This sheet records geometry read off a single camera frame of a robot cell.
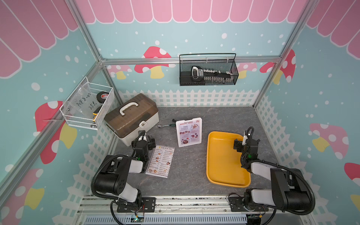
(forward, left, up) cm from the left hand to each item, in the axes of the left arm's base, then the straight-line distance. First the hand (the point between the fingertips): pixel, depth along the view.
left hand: (145, 139), depth 94 cm
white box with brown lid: (+11, +3, +14) cm, 18 cm away
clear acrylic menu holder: (+1, -23, +6) cm, 23 cm away
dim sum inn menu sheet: (-14, -11, -6) cm, 19 cm away
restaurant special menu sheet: (+2, -30, +6) cm, 31 cm away
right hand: (0, -66, +2) cm, 66 cm away
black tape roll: (+11, +21, +28) cm, 36 cm away
